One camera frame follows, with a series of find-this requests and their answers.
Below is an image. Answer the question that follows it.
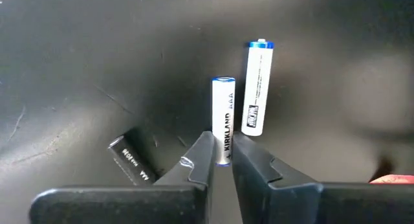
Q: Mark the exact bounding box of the black AAA battery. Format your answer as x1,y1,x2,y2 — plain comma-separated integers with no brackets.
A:
107,135,159,186

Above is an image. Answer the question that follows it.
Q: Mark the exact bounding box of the white AAA battery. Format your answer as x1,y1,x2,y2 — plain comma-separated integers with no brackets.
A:
241,38,275,137
212,76,236,167

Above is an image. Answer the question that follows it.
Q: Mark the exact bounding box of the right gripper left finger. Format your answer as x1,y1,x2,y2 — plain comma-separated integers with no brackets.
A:
28,130,217,224

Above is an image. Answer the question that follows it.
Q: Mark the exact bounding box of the red clip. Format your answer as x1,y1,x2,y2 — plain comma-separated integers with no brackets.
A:
369,174,414,185

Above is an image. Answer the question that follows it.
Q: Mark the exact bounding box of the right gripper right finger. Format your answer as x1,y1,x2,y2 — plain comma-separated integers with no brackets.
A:
232,132,414,224

